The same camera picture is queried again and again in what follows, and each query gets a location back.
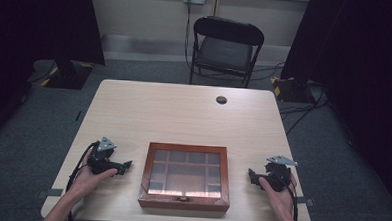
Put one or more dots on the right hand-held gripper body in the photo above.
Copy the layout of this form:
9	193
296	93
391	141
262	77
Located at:
278	175

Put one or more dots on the person's right hand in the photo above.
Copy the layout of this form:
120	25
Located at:
282	202

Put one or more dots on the wooden box with glass lid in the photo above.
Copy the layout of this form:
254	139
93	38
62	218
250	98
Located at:
185	176

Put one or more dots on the person's left hand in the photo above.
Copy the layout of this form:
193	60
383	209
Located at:
84	182

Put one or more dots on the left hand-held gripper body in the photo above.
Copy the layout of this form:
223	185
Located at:
99	163

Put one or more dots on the black folding chair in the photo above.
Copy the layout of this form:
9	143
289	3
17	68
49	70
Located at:
225	51

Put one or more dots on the dark round table grommet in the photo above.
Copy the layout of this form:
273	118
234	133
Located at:
221	100

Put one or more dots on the black stand base striped tape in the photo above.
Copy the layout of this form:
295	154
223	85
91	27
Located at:
291	89
68	76

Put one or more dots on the grey table bracket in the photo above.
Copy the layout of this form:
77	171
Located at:
305	201
50	193

